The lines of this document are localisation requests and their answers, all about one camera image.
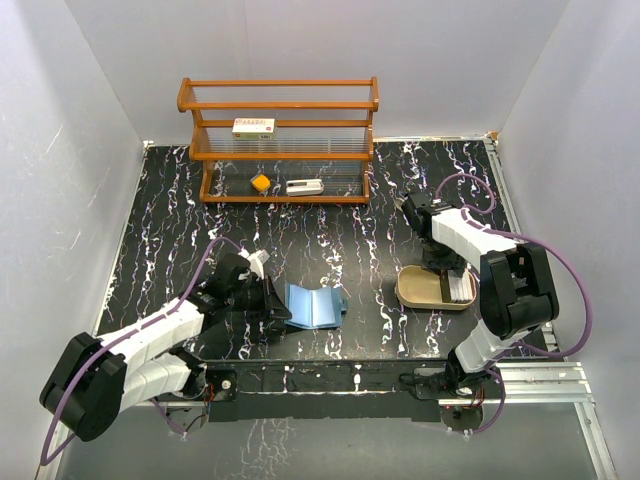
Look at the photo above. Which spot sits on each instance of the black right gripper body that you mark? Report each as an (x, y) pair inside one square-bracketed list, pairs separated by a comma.
[(439, 256)]

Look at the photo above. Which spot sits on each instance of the white red paper box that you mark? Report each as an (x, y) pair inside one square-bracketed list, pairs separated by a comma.
[(254, 128)]

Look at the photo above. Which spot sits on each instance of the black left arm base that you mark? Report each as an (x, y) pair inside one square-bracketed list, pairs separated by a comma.
[(205, 387)]

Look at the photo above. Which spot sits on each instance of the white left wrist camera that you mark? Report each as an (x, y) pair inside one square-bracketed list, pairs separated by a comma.
[(257, 261)]

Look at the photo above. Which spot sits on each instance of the yellow square block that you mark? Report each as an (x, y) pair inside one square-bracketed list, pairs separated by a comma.
[(261, 183)]

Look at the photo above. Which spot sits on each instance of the blue leather card holder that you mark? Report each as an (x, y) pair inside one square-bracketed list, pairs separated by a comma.
[(321, 308)]

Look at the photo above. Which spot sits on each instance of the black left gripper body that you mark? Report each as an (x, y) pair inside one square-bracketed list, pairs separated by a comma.
[(250, 298)]

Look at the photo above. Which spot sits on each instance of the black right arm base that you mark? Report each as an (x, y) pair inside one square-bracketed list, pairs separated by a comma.
[(468, 419)]

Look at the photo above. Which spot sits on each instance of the white grey stapler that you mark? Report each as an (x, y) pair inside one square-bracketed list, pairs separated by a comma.
[(307, 187)]

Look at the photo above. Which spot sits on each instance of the stack of credit cards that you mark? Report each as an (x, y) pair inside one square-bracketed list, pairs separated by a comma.
[(462, 291)]

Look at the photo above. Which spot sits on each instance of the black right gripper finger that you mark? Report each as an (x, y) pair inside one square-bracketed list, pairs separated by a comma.
[(457, 273), (444, 286)]

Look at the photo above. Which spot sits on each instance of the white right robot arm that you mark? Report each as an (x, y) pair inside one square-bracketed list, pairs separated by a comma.
[(516, 288)]

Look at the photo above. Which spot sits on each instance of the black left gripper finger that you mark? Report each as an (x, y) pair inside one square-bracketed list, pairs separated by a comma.
[(272, 301), (277, 318)]

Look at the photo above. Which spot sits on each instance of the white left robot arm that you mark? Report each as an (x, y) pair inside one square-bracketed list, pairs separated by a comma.
[(96, 378)]

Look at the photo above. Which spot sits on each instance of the beige oval tray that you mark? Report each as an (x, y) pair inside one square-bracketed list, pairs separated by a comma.
[(420, 289)]

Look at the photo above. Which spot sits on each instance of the brown wooden shelf rack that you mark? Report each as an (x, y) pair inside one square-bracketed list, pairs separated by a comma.
[(324, 130)]

